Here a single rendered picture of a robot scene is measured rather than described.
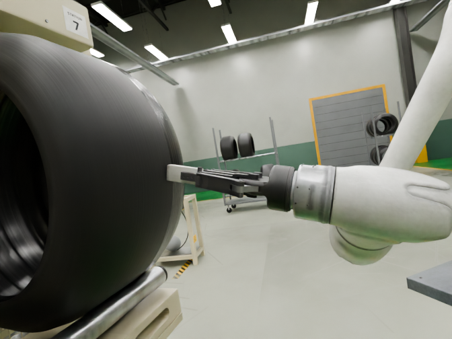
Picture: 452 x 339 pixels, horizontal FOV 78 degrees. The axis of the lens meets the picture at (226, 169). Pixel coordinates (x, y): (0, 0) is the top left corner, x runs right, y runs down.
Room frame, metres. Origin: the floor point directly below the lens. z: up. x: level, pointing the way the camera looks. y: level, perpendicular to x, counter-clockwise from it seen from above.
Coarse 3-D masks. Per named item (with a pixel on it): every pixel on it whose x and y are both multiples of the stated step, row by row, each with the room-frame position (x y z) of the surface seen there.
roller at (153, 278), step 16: (160, 272) 0.65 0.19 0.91; (128, 288) 0.57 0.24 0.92; (144, 288) 0.59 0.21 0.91; (112, 304) 0.52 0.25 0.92; (128, 304) 0.54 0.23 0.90; (80, 320) 0.46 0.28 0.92; (96, 320) 0.48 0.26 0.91; (112, 320) 0.50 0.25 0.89; (64, 336) 0.43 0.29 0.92; (80, 336) 0.44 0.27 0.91; (96, 336) 0.47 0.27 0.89
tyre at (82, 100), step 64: (0, 64) 0.43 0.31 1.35; (64, 64) 0.43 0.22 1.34; (0, 128) 0.72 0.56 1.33; (64, 128) 0.39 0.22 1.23; (128, 128) 0.46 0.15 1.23; (0, 192) 0.74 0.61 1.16; (64, 192) 0.39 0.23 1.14; (128, 192) 0.43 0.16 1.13; (0, 256) 0.67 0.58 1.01; (64, 256) 0.40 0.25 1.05; (128, 256) 0.46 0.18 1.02; (0, 320) 0.47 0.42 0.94; (64, 320) 0.46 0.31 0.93
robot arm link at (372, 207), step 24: (336, 168) 0.42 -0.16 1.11; (360, 168) 0.40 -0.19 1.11; (384, 168) 0.39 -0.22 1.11; (336, 192) 0.39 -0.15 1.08; (360, 192) 0.37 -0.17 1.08; (384, 192) 0.36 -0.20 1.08; (408, 192) 0.36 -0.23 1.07; (432, 192) 0.35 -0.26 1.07; (336, 216) 0.39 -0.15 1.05; (360, 216) 0.37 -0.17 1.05; (384, 216) 0.36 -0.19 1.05; (408, 216) 0.35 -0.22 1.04; (432, 216) 0.34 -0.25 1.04; (360, 240) 0.42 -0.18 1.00; (384, 240) 0.39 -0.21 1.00; (408, 240) 0.37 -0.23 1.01; (432, 240) 0.37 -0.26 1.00
